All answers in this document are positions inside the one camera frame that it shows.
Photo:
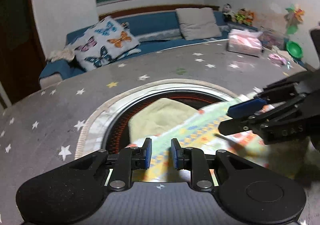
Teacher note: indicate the dark wooden door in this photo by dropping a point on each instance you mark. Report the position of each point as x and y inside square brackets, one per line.
[22, 57]

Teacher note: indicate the colourful patterned child's garment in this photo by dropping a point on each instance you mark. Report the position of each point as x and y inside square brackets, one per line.
[200, 131]

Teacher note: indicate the green plastic bowl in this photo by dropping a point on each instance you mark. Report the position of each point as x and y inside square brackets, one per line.
[294, 49]

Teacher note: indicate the round black table hotplate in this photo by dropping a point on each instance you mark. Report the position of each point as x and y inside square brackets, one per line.
[154, 114]

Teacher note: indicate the butterfly print pillow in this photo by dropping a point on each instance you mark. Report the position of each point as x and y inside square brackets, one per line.
[102, 44]

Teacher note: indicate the yellow orange plush toys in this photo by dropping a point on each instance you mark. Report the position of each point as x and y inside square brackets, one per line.
[244, 16]

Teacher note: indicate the panda plush toy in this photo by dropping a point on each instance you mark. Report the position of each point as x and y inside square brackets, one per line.
[228, 14]

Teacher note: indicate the colourful pinwheel toy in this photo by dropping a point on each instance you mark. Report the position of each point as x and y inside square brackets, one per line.
[294, 18]

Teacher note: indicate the pink tissue pack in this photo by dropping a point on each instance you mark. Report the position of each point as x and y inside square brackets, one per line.
[245, 42]

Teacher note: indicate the clear toy storage box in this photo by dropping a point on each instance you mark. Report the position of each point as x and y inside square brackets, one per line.
[270, 38]

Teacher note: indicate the grey star-patterned table cover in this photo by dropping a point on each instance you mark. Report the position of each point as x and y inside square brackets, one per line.
[40, 132]

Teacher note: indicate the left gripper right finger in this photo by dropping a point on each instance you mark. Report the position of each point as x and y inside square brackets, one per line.
[193, 160]

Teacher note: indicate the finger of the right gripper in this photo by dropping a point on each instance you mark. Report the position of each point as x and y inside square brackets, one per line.
[235, 125]
[246, 108]

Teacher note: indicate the blue sofa bench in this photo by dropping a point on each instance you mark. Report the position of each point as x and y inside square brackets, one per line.
[154, 31]

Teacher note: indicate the grey plain cushion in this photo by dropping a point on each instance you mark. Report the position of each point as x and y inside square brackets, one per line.
[197, 23]

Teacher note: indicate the cream cloth on sofa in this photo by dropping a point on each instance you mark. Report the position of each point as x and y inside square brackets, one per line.
[65, 54]

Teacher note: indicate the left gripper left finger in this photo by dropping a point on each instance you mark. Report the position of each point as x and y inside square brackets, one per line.
[129, 160]

